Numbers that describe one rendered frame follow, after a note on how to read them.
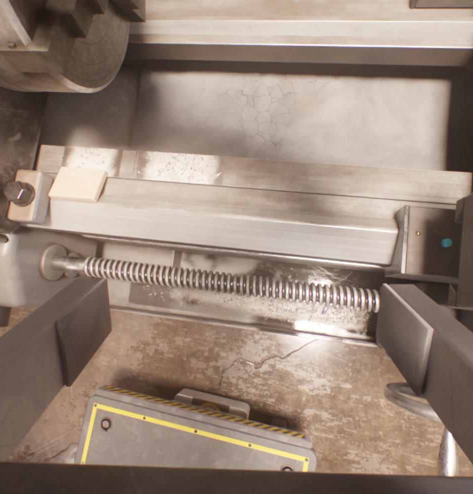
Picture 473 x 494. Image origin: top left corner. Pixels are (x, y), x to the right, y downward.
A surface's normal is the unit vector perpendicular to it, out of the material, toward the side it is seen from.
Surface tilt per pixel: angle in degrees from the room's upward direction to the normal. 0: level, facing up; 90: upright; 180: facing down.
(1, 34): 71
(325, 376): 0
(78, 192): 18
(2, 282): 32
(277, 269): 0
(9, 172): 90
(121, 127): 0
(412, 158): 11
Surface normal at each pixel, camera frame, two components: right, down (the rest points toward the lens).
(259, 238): -0.18, 0.46
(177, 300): -0.14, -0.14
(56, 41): 0.98, 0.11
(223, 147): -0.41, -0.27
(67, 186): -0.09, -0.44
